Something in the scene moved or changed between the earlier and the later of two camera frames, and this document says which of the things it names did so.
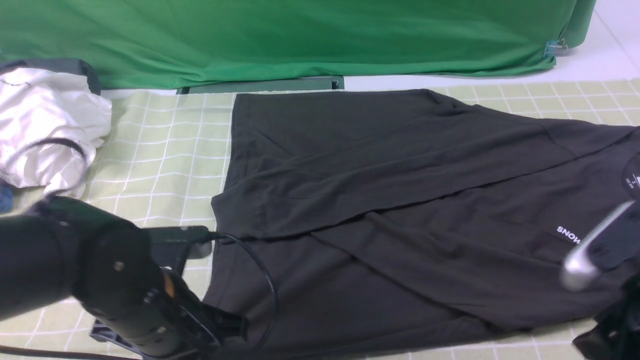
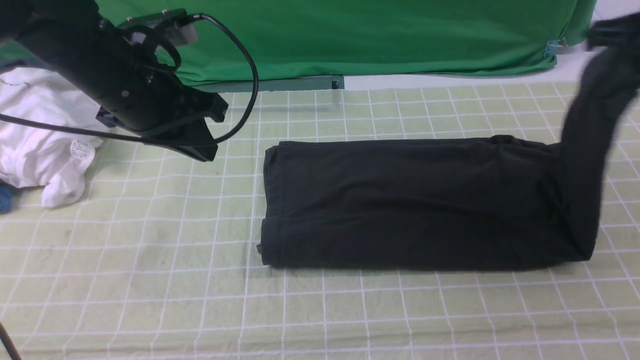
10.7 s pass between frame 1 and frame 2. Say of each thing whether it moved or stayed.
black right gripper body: moved
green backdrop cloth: stayed
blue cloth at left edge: stayed
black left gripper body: moved
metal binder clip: stayed
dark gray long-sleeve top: moved
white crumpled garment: stayed
